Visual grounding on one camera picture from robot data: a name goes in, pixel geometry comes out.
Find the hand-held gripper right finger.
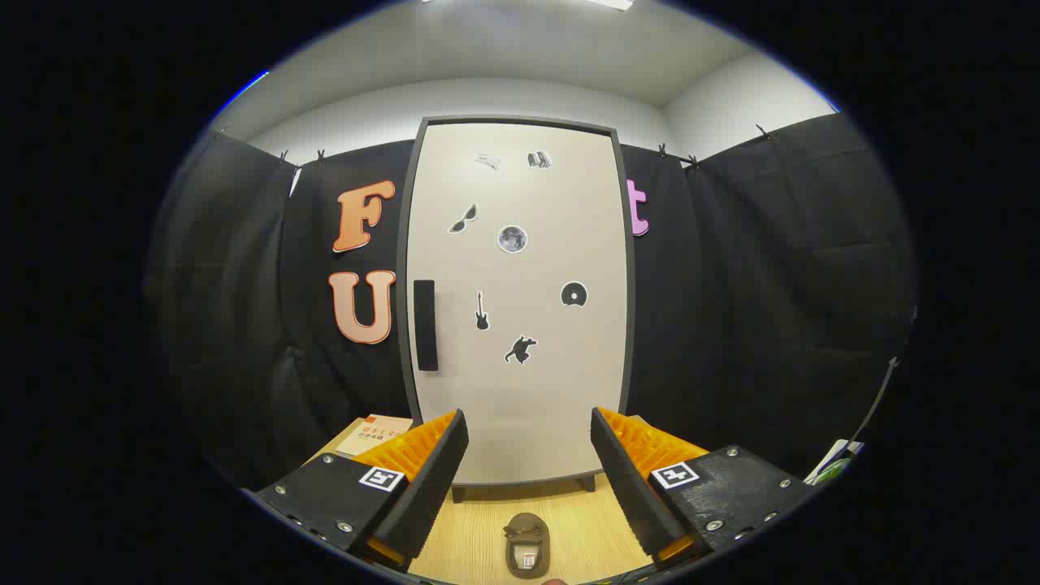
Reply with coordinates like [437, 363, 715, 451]
[590, 406, 817, 570]

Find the dark grey shoe cabinet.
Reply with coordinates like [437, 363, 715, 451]
[396, 115, 637, 503]

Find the brown fuzzy shoe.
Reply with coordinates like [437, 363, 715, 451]
[503, 512, 552, 579]

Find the beige shoe cabinet door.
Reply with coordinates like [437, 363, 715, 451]
[406, 122, 628, 484]

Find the black rod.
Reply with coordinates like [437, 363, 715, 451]
[853, 356, 901, 444]

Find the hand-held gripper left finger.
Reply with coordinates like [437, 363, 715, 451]
[252, 409, 470, 570]

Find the white green object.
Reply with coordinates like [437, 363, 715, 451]
[804, 439, 864, 487]

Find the black backdrop cloth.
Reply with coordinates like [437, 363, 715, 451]
[146, 114, 919, 505]

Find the black door handle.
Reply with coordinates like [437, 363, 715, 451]
[414, 279, 440, 372]

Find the beige book orange print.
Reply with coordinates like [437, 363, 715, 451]
[335, 414, 415, 457]

